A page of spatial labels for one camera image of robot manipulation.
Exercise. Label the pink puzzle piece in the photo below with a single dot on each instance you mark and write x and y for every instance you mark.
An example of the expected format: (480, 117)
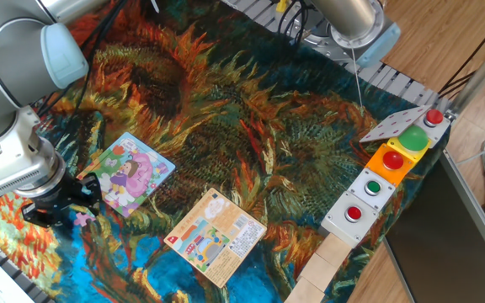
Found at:
(83, 219)

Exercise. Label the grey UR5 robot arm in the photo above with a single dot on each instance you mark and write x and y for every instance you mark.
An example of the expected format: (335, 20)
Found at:
(11, 71)

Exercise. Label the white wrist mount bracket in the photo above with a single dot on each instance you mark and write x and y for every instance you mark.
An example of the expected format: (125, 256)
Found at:
(13, 164)

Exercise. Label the aluminium corner post beam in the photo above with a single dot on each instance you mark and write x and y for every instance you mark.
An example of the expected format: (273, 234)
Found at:
(478, 76)

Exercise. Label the grey green-button box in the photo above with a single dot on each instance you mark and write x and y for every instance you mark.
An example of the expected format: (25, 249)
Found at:
(372, 187)

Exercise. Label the large grey red-button box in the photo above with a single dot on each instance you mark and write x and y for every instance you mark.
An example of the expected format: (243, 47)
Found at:
(343, 223)

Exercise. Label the sunflower painting tablecloth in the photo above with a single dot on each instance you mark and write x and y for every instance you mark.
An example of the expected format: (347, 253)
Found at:
(289, 126)

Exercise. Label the orange vehicle puzzle board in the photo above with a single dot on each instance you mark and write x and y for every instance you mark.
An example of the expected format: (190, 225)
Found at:
(217, 235)

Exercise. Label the small grey red-button box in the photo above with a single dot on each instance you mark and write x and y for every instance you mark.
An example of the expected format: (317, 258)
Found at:
(433, 118)

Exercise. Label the orange red-button box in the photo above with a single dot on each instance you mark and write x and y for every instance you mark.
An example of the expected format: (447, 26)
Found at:
(392, 161)

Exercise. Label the colourful girl puzzle board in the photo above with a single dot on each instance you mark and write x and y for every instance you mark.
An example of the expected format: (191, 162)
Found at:
(137, 172)

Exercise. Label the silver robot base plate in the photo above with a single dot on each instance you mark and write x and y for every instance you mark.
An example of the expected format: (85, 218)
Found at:
(331, 52)

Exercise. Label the yellow plastic clip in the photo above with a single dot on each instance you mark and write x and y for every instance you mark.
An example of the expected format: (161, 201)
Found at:
(281, 6)

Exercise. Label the yellow green-dome button box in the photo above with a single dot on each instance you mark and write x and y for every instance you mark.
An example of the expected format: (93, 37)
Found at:
(413, 138)

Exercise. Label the white card with red dots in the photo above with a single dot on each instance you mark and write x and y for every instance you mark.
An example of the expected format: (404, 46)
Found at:
(394, 124)

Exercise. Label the dark grey panel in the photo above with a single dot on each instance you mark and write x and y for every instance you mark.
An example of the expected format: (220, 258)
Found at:
(444, 244)

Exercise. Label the light wooden block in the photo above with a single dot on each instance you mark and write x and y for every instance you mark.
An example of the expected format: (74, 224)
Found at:
(317, 271)
(303, 292)
(333, 250)

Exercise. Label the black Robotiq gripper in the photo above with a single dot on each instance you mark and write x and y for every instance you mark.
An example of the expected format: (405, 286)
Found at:
(59, 193)

